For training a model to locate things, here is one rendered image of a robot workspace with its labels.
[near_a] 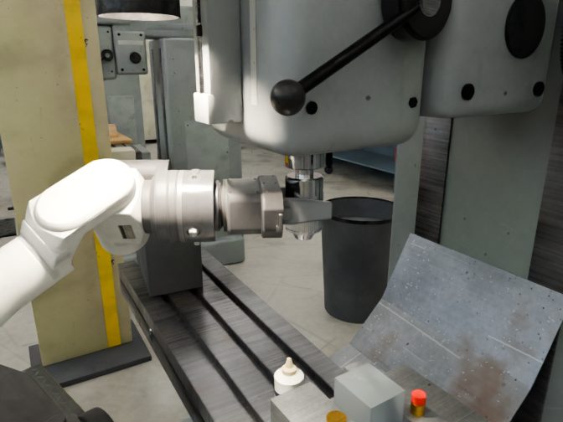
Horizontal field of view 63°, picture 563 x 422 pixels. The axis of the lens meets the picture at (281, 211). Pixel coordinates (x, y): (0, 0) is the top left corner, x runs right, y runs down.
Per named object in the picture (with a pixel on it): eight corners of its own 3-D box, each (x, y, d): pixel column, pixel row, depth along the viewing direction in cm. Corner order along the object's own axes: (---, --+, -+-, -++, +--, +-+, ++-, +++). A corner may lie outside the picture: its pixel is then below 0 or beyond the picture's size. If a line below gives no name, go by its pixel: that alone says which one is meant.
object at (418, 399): (417, 419, 51) (420, 400, 50) (406, 410, 52) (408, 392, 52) (427, 414, 52) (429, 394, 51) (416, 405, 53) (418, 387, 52)
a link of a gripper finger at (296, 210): (330, 221, 56) (280, 223, 56) (331, 196, 55) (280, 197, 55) (333, 226, 55) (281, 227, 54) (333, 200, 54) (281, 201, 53)
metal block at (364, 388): (367, 454, 50) (370, 408, 48) (333, 419, 55) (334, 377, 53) (401, 434, 53) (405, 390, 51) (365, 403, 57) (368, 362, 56)
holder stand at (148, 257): (149, 297, 101) (141, 210, 95) (136, 260, 120) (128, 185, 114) (204, 287, 105) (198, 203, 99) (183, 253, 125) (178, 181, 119)
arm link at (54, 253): (144, 178, 51) (33, 254, 45) (157, 222, 59) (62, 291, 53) (109, 146, 54) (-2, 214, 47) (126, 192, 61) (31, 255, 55)
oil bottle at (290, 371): (283, 440, 63) (284, 370, 59) (269, 420, 66) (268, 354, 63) (308, 428, 64) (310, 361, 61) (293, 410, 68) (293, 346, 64)
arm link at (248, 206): (284, 181, 50) (173, 182, 49) (283, 262, 53) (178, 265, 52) (274, 158, 62) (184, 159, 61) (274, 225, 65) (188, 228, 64)
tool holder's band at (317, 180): (295, 189, 54) (295, 181, 54) (279, 180, 58) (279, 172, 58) (330, 185, 56) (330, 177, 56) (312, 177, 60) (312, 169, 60)
